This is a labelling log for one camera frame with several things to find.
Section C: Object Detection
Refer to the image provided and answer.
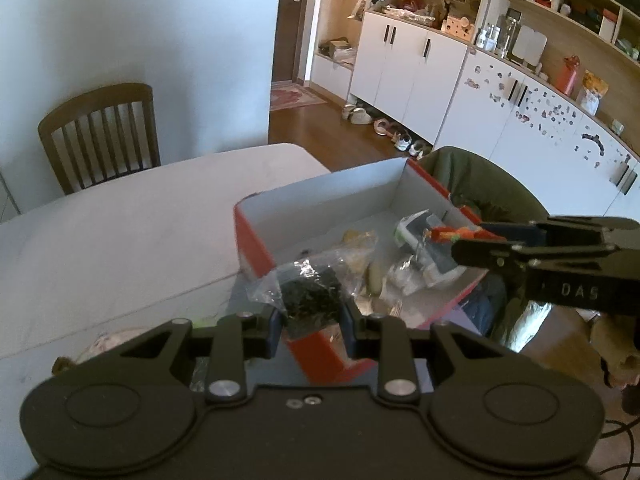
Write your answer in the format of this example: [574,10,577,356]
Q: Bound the green anime plush pouch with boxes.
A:
[51,328,146,376]

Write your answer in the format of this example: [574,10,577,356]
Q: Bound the orange toy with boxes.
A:
[423,226,504,243]

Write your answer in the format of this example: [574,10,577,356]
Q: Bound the clear plastic bag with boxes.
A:
[380,256,426,316]

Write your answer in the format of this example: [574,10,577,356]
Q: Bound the white wall cabinets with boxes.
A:
[309,0,640,221]

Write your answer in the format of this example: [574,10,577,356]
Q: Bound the dark green jacket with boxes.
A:
[416,145,551,351]

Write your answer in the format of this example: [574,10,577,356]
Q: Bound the red patterned rug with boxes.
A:
[270,81,326,112]

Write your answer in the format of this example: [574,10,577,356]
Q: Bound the beige oval eraser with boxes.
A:
[366,261,385,297]

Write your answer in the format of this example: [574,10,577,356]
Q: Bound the brown wooden door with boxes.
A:
[272,0,307,82]

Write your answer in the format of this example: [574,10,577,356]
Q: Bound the dark plastic bag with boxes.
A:
[248,230,378,340]

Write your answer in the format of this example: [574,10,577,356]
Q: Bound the brown wooden chair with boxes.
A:
[38,82,160,195]

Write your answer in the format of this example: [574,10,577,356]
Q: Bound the red cardboard shoe box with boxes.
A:
[234,158,485,385]

